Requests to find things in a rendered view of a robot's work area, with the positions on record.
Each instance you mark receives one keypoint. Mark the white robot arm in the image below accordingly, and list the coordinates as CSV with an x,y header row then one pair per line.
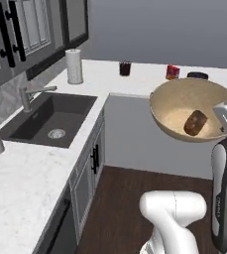
x,y
172,211

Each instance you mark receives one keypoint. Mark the brown bread loaf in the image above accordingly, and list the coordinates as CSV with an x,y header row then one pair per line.
x,y
195,123

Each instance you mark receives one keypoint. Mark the tan round basket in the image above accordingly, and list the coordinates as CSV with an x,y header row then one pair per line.
x,y
177,99

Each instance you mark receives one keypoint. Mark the grey base cabinet door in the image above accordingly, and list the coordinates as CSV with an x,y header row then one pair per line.
x,y
82,191
100,142

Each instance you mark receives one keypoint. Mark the black framed glass cabinet door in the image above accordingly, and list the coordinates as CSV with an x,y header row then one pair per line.
x,y
76,20

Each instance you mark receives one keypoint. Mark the black flat object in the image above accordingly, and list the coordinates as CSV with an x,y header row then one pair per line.
x,y
197,75

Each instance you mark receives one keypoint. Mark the red box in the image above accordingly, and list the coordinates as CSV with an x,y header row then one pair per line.
x,y
172,72

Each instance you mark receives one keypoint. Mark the dark red cup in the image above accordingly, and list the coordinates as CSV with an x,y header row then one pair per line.
x,y
125,68

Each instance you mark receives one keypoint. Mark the white paper towel roll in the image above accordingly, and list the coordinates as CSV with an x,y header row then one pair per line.
x,y
74,66

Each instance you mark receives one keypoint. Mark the dark grey sink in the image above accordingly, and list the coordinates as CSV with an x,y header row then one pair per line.
x,y
57,112

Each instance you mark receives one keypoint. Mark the silver tap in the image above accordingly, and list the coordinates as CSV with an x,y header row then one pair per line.
x,y
26,97

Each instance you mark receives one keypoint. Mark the dark grey dishwasher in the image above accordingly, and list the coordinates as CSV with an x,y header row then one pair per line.
x,y
60,228

